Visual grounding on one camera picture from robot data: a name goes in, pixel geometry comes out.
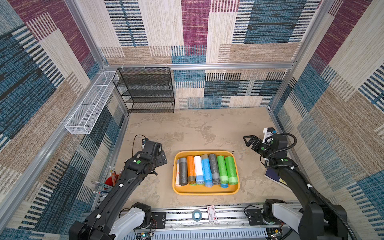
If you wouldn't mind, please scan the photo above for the grey trash bag roll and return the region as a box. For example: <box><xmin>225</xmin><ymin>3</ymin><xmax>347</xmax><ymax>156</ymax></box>
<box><xmin>179</xmin><ymin>158</ymin><xmax>188</xmax><ymax>186</ymax></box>
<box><xmin>209</xmin><ymin>154</ymin><xmax>221</xmax><ymax>185</ymax></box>

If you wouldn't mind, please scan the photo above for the white blue trash bag roll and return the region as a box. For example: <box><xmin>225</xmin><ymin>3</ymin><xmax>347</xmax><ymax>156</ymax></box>
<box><xmin>175</xmin><ymin>160</ymin><xmax>181</xmax><ymax>187</ymax></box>

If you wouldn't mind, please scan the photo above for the orange trash bag roll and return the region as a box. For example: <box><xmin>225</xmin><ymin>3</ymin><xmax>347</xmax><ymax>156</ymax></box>
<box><xmin>187</xmin><ymin>156</ymin><xmax>196</xmax><ymax>185</ymax></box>

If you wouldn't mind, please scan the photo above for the green trash bag roll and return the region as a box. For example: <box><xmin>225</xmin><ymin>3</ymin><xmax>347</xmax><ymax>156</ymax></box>
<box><xmin>225</xmin><ymin>157</ymin><xmax>239</xmax><ymax>186</ymax></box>

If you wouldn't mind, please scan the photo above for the light blue trash bag roll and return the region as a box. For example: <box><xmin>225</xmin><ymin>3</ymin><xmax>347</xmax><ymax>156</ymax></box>
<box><xmin>201</xmin><ymin>155</ymin><xmax>214</xmax><ymax>185</ymax></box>

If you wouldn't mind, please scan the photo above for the white blue-end trash bag roll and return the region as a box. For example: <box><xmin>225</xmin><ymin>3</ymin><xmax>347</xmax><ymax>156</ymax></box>
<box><xmin>194</xmin><ymin>156</ymin><xmax>204</xmax><ymax>185</ymax></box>

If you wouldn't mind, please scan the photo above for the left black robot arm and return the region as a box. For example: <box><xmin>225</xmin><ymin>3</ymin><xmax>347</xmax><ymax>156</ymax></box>
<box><xmin>69</xmin><ymin>139</ymin><xmax>168</xmax><ymax>240</ymax></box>

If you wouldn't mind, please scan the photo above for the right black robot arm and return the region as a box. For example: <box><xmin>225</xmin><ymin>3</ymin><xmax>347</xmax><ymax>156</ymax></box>
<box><xmin>243</xmin><ymin>133</ymin><xmax>357</xmax><ymax>240</ymax></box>

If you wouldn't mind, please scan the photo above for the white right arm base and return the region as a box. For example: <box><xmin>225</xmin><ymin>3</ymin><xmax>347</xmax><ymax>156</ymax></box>
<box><xmin>244</xmin><ymin>199</ymin><xmax>303</xmax><ymax>234</ymax></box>

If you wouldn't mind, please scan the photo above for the yellow plastic storage tray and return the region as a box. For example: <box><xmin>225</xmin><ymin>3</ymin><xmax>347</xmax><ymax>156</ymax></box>
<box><xmin>172</xmin><ymin>150</ymin><xmax>240</xmax><ymax>196</ymax></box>

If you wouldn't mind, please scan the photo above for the dark blue notebook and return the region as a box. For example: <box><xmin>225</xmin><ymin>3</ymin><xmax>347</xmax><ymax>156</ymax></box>
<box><xmin>265</xmin><ymin>169</ymin><xmax>291</xmax><ymax>191</ymax></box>

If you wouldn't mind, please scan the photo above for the red pen cup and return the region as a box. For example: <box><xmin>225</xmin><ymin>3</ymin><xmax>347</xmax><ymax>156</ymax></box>
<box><xmin>91</xmin><ymin>167</ymin><xmax>120</xmax><ymax>191</ymax></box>

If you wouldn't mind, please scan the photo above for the black mesh shelf rack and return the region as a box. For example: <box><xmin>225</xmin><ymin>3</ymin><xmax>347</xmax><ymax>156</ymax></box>
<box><xmin>113</xmin><ymin>67</ymin><xmax>175</xmax><ymax>114</ymax></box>

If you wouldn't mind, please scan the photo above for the white red label card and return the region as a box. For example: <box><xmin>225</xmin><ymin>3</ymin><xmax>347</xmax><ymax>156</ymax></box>
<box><xmin>207</xmin><ymin>205</ymin><xmax>217</xmax><ymax>222</ymax></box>

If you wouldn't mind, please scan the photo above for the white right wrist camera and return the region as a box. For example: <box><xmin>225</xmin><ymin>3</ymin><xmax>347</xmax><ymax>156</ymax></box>
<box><xmin>263</xmin><ymin>127</ymin><xmax>277</xmax><ymax>145</ymax></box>

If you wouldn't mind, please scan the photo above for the tape roll on rail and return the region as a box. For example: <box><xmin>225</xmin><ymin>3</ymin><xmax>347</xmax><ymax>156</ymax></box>
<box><xmin>192</xmin><ymin>210</ymin><xmax>203</xmax><ymax>222</ymax></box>

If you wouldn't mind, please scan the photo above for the white wire mesh basket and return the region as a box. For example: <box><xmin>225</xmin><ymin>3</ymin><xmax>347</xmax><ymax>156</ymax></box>
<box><xmin>66</xmin><ymin>72</ymin><xmax>115</xmax><ymax>135</ymax></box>

